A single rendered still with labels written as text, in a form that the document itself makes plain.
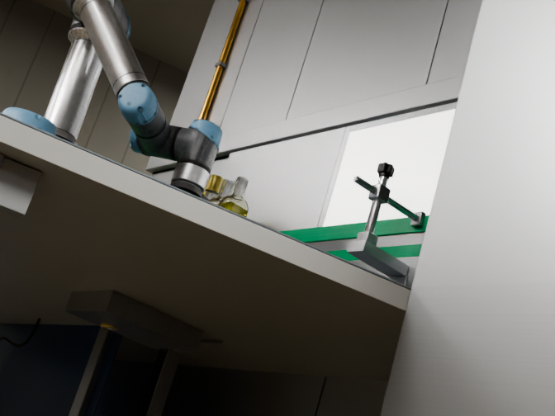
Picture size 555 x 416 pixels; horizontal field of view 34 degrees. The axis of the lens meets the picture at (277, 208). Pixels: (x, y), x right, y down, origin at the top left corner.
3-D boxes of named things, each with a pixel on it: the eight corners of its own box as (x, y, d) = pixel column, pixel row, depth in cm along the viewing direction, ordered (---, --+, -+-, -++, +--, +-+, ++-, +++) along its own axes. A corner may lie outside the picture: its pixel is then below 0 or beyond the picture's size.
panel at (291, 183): (466, 252, 176) (500, 100, 187) (457, 246, 174) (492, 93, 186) (201, 269, 245) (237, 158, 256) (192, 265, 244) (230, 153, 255)
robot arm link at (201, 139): (193, 130, 205) (228, 137, 203) (177, 173, 202) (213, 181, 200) (184, 113, 198) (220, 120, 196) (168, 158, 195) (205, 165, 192)
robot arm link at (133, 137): (131, 103, 198) (177, 112, 195) (146, 129, 208) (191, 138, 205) (119, 134, 195) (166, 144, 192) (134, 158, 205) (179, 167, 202)
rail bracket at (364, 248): (407, 310, 153) (437, 191, 161) (339, 272, 144) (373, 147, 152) (386, 311, 157) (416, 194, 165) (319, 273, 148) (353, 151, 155)
